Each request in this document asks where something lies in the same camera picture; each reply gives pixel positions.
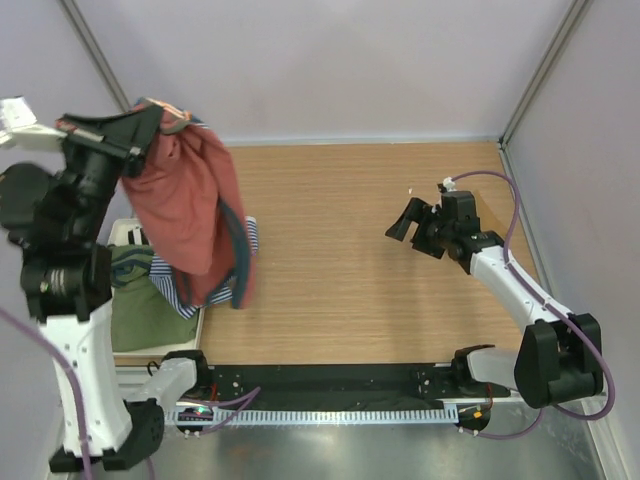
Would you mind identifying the left aluminium frame post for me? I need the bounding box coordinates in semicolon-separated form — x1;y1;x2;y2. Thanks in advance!
58;0;131;111

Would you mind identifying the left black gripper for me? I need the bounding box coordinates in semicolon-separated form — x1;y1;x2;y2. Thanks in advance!
56;103;165;239

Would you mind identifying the tan brown tank top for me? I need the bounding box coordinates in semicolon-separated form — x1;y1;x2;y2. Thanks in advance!
472;190;505;236

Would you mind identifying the white plastic tray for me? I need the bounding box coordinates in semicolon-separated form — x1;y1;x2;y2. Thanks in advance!
107;216;206;357

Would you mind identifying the slotted grey cable duct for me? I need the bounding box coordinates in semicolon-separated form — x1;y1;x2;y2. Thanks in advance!
165;405;459;428

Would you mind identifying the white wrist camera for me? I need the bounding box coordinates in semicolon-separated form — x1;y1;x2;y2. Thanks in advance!
437;177;456;195
1;96;66;152

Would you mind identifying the red graphic tank top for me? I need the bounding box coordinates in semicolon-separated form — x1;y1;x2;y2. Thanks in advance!
122;103;255;309

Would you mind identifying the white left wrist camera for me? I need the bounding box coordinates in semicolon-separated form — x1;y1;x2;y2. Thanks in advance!
1;96;66;152

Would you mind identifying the black white striped top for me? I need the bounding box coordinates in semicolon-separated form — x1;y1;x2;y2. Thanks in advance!
127;226;151;246

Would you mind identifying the aluminium frame post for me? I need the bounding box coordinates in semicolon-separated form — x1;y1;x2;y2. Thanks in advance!
498;0;593;150
58;0;131;111

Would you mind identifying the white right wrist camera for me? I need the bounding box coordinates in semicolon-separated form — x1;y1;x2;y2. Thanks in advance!
437;177;456;195

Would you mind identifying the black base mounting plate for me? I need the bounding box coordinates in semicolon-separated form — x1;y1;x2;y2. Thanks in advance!
173;363;511;435

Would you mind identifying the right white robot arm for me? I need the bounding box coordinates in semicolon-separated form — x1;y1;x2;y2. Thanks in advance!
385;191;604;409

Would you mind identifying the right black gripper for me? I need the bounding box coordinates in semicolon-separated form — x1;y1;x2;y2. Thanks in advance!
385;198;454;260

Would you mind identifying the blue white striped top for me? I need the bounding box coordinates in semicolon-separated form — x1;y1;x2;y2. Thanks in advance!
149;214;261;321

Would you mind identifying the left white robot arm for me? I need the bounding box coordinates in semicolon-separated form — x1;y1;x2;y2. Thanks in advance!
1;97;212;475

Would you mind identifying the right aluminium frame post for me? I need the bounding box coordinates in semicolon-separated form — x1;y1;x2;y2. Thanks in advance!
498;0;593;150

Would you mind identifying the olive green tank top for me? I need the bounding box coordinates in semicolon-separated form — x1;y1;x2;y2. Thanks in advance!
110;245;198;353

